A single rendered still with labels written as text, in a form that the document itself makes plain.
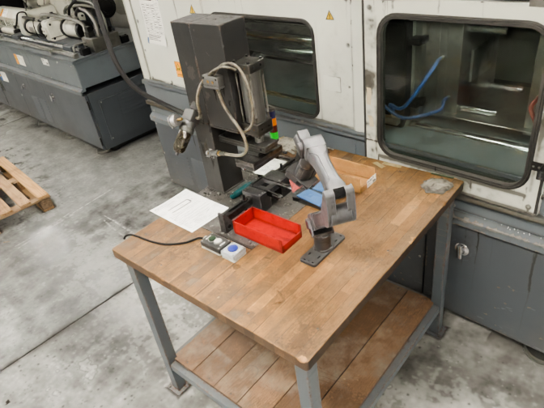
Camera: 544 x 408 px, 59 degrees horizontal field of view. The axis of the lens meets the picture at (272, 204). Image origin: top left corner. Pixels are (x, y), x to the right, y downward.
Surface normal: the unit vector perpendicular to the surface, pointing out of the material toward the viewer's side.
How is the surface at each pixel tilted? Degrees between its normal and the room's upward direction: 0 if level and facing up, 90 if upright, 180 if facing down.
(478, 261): 90
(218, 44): 90
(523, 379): 0
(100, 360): 0
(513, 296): 90
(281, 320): 0
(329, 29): 90
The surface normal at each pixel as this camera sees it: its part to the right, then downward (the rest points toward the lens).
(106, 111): 0.72, 0.30
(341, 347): -0.13, -0.83
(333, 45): -0.68, 0.47
